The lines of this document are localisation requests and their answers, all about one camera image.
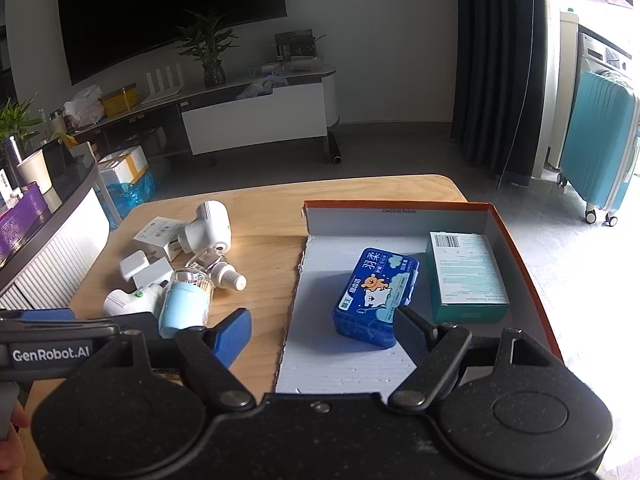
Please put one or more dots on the clear glass bottle white cap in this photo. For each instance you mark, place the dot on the clear glass bottle white cap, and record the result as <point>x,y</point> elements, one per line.
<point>225,272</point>

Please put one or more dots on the light blue toothpick jar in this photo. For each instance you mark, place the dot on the light blue toothpick jar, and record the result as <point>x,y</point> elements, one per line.
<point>182,305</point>

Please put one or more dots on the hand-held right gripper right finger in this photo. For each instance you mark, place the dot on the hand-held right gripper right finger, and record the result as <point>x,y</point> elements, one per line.
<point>410,330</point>

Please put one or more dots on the black box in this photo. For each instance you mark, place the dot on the black box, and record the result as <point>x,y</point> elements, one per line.
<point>55,157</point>

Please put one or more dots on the blue white plastic bag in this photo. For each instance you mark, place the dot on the blue white plastic bag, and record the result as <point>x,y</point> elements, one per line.
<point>262,87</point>

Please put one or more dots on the orange cardboard box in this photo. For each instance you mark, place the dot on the orange cardboard box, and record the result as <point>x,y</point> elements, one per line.
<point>340,360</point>

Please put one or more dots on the clear plastic container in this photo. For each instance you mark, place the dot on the clear plastic container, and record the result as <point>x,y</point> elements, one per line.
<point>300,66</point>

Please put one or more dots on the white television cabinet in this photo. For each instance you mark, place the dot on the white television cabinet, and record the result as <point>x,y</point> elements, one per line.
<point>250,115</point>

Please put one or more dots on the purple tin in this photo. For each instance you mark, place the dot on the purple tin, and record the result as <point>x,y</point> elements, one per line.
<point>20,225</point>

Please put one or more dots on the white paper cup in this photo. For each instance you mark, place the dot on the white paper cup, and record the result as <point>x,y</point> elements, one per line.
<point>35,172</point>

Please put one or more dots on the dark curtain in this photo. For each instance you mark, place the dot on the dark curtain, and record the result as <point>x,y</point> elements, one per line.
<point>495,60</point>

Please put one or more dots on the person's left hand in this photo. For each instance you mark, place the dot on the person's left hand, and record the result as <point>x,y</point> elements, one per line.
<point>20,416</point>

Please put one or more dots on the potted bamboo plant dark vase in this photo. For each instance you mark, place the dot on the potted bamboo plant dark vase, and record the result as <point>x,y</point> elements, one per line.
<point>212,45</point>

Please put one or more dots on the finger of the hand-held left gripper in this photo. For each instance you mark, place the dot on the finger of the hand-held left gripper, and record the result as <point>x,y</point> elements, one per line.
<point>140,325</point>
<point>47,315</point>

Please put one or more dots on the cardboard box yellow tape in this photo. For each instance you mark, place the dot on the cardboard box yellow tape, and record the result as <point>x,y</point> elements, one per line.
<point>122,165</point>

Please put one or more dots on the white plug-in device green light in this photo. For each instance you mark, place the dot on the white plug-in device green light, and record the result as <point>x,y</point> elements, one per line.
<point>125,302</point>

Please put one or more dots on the teal suitcase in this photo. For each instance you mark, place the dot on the teal suitcase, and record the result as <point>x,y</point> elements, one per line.
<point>600,145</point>

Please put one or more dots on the flat white charger box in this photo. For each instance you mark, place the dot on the flat white charger box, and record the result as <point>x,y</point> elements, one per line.
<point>157,232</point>

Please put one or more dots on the teal carton box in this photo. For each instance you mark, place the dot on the teal carton box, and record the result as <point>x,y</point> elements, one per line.
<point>465,270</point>

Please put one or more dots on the white washing machine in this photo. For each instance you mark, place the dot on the white washing machine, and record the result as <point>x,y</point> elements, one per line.
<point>605,55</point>

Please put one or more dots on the dark printed box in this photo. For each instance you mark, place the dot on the dark printed box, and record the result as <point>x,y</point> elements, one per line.
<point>295,45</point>

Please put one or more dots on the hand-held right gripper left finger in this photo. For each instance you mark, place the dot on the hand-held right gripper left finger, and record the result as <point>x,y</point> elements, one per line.
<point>235,332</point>

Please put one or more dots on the black television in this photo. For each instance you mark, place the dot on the black television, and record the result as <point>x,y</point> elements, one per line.
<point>165,10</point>

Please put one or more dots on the black roll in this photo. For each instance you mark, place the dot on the black roll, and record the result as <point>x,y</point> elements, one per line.
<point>335,147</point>

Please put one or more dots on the curved dark counter white front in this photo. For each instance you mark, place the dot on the curved dark counter white front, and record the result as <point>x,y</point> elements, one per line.
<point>60,240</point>

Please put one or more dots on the white round plug-in device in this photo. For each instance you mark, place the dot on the white round plug-in device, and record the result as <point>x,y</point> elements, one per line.
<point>210,225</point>

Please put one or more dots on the white power adapter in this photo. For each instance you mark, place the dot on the white power adapter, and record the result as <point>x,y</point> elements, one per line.
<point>145,270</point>

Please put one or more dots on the blue tissue packet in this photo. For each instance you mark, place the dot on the blue tissue packet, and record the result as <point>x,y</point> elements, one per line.
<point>372,295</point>

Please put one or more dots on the potted bamboo plant steel vase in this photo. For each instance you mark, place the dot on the potted bamboo plant steel vase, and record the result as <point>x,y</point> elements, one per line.
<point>15,120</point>

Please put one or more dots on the white router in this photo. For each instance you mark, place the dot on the white router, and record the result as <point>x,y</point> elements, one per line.
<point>165,85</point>

